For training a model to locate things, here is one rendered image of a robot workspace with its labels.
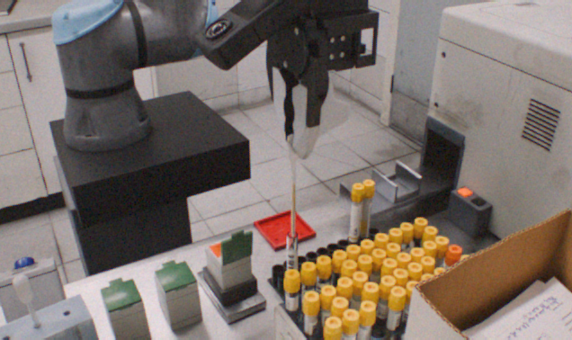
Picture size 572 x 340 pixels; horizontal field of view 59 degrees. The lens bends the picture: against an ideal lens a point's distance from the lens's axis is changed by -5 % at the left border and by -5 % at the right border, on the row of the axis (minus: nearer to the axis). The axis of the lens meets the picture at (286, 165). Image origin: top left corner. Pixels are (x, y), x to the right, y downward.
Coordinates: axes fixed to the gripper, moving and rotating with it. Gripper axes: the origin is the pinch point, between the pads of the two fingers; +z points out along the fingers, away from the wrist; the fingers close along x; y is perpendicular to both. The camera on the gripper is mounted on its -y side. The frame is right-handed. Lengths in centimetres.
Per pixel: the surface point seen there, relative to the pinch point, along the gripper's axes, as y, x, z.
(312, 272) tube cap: -2.0, -7.3, 10.8
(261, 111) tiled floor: 106, 215, 108
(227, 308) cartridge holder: -8.2, 1.4, 20.7
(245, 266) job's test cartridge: -5.0, 2.6, 16.2
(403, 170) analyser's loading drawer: 25.1, 9.3, 15.7
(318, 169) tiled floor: 100, 143, 109
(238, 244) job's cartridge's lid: -6.0, 1.8, 11.7
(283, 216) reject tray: 7.6, 15.6, 21.7
